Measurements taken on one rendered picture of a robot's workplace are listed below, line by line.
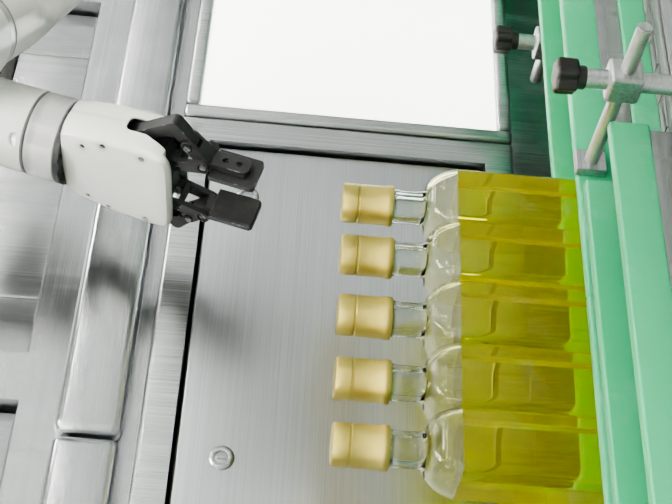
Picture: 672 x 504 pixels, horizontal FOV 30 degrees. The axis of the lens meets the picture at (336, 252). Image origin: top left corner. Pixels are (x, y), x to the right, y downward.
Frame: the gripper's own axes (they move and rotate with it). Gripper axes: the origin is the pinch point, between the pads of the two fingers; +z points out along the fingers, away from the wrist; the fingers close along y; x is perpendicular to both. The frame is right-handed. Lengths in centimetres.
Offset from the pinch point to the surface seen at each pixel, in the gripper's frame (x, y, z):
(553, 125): 20.3, -3.1, 24.8
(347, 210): 0.7, 0.8, 9.6
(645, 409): -17.8, 13.8, 34.5
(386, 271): -4.3, 1.0, 14.5
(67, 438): -20.9, -12.8, -7.8
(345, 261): -4.8, 1.5, 11.0
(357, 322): -10.1, 1.4, 13.6
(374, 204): 1.8, 1.3, 11.7
